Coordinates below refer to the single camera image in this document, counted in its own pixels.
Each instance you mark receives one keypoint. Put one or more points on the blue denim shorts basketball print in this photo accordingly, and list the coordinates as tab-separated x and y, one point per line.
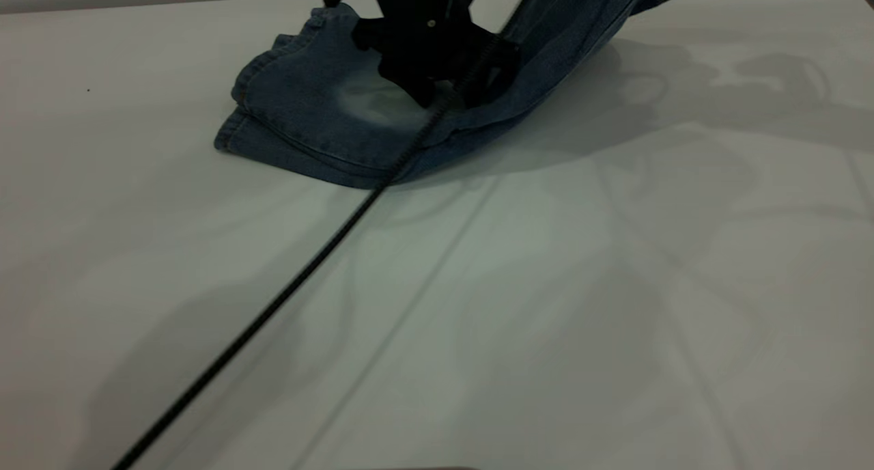
300	108

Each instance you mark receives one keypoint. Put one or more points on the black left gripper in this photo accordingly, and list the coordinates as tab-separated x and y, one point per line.
423	26

